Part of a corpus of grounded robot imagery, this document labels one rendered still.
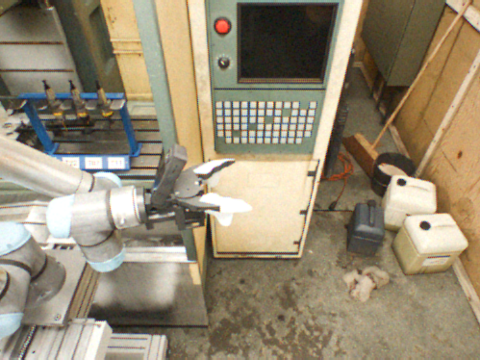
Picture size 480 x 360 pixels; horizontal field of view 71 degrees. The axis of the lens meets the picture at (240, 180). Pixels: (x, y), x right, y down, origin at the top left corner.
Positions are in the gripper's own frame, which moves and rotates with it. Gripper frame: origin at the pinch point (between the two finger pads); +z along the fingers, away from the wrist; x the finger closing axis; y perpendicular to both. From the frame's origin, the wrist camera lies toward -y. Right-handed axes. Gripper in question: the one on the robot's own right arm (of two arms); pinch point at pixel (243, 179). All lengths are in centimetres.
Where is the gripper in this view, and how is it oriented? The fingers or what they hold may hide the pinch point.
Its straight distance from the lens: 64.4
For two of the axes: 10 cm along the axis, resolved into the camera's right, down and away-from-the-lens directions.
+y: 0.3, 7.9, 6.2
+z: 9.8, -1.6, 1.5
